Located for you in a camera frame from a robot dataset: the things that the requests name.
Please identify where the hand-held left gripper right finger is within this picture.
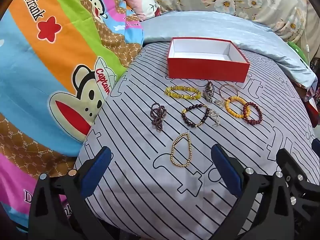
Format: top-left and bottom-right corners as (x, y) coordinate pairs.
(211, 144), (296, 240)

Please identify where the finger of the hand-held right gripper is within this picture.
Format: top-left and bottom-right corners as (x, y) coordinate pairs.
(311, 137), (320, 155)
(276, 148), (320, 205)

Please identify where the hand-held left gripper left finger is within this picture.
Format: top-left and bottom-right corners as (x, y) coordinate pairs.
(28, 146), (112, 240)

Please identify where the dark red bead bracelet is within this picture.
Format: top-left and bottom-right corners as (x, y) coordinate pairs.
(242, 102), (263, 125)

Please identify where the dark bead bracelet gold charm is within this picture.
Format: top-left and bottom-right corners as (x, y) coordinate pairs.
(181, 104), (210, 128)

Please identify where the yellow round bead bracelet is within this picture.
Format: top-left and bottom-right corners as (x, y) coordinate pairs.
(225, 96), (248, 119)

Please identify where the silver metal wristwatch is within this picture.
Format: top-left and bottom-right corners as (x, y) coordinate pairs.
(202, 81), (215, 103)

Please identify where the rose gold bangle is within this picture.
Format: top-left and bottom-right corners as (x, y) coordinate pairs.
(219, 84), (240, 100)

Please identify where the yellow chunky bead bracelet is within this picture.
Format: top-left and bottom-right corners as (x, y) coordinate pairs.
(164, 85), (202, 101)

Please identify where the red cardboard box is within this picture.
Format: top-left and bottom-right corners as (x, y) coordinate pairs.
(167, 37), (251, 83)

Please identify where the grey striped bed sheet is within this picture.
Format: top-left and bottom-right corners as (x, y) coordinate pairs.
(75, 40), (320, 240)

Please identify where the green plastic item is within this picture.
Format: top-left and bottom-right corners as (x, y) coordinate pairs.
(287, 40), (310, 65)

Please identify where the colourful cartoon blanket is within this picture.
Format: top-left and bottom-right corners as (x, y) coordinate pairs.
(0, 0), (145, 230)

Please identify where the light blue pillow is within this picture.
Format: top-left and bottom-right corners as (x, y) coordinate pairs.
(140, 10), (318, 88)

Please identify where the pink cartoon pillow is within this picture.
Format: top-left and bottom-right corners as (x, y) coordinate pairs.
(122, 0), (163, 22)

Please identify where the silver flower chain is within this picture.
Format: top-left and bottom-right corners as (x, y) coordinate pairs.
(208, 99), (227, 128)

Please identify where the purple small bead bracelet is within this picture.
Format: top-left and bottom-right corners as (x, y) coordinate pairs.
(149, 103), (167, 132)

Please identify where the white cable with switch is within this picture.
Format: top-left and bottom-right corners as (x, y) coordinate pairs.
(304, 30), (312, 63)

